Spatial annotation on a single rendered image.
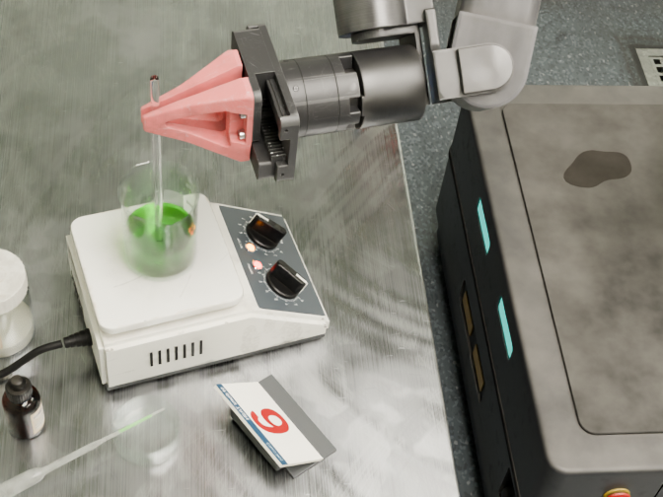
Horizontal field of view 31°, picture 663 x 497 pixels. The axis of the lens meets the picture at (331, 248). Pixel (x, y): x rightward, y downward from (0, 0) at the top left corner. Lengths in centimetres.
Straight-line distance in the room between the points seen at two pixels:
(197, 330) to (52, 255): 19
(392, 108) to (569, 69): 166
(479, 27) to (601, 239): 88
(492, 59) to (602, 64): 170
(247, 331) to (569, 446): 62
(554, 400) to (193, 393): 64
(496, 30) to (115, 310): 37
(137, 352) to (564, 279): 81
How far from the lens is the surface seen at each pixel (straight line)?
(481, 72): 84
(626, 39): 262
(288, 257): 105
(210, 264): 98
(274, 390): 101
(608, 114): 188
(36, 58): 128
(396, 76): 86
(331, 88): 84
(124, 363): 98
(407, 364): 104
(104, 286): 97
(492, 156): 177
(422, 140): 228
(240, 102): 82
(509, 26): 86
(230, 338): 99
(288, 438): 97
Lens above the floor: 161
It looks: 51 degrees down
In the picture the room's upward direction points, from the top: 9 degrees clockwise
